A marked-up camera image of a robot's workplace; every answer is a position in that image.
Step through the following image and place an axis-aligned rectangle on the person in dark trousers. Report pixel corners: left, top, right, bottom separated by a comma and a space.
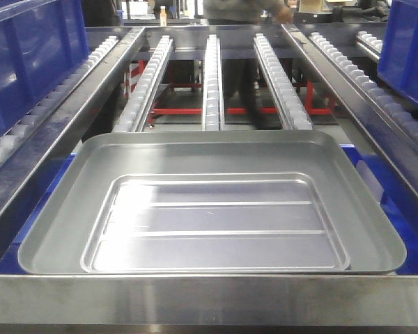
203, 0, 293, 130

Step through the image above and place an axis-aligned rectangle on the right steel divider rail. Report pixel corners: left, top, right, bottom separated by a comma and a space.
281, 24, 418, 202

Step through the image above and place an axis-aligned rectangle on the blue bin under trays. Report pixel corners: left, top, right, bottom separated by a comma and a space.
0, 144, 418, 275

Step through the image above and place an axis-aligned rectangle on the large grey metal tray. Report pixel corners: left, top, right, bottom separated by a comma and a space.
18, 130, 407, 274

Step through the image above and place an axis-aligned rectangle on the small silver ribbed tray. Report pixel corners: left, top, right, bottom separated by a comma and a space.
80, 173, 350, 274

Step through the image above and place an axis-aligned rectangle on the orange capped bottle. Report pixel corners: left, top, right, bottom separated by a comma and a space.
160, 6, 168, 26

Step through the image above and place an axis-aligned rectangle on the centre white roller track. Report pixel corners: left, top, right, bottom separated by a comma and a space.
201, 34, 224, 131

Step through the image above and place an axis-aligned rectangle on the blue bin upper left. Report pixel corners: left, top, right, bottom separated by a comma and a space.
0, 0, 88, 137

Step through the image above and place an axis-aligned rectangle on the centre-right white roller track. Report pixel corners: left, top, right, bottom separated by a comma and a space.
254, 33, 314, 130

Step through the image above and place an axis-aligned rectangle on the blue bin upper right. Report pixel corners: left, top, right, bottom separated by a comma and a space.
378, 0, 418, 107

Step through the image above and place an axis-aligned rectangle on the far right white roller track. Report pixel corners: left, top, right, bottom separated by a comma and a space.
356, 31, 384, 63

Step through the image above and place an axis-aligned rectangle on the red metal floor frame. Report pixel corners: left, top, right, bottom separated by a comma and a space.
125, 61, 336, 116

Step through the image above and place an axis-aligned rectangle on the front steel rack beam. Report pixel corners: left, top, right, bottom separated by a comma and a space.
0, 274, 418, 326

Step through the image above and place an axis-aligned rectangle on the centre-left white roller track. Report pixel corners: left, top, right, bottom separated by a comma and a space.
112, 35, 173, 133

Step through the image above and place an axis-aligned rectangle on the steel divider rail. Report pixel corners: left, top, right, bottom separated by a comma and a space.
0, 27, 144, 218
281, 24, 418, 202

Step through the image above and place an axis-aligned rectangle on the left steel divider rail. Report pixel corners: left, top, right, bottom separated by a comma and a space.
0, 27, 144, 218

